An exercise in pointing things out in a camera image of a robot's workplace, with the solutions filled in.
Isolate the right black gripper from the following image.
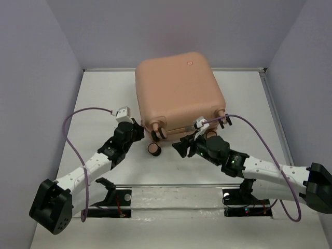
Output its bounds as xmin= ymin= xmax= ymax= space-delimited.
xmin=172 ymin=130 xmax=221 ymax=167

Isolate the pink hard-shell suitcase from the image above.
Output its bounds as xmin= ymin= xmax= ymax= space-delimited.
xmin=135 ymin=51 xmax=232 ymax=157

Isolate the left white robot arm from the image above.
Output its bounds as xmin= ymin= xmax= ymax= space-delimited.
xmin=29 ymin=118 xmax=144 ymax=235

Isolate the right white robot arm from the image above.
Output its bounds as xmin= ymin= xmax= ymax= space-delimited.
xmin=172 ymin=135 xmax=331 ymax=214

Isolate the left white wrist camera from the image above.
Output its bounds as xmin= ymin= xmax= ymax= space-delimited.
xmin=115 ymin=106 xmax=133 ymax=123

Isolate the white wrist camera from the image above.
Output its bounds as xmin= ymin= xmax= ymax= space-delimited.
xmin=194 ymin=117 xmax=210 ymax=140
xmin=115 ymin=106 xmax=133 ymax=123

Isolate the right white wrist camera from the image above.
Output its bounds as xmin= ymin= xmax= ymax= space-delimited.
xmin=194 ymin=117 xmax=210 ymax=140

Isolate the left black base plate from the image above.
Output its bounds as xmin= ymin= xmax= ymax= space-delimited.
xmin=87 ymin=189 xmax=132 ymax=218

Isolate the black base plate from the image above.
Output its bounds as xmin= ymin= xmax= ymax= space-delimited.
xmin=222 ymin=188 xmax=273 ymax=217
xmin=87 ymin=189 xmax=132 ymax=218

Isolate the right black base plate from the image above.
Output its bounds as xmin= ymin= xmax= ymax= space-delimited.
xmin=222 ymin=188 xmax=273 ymax=217

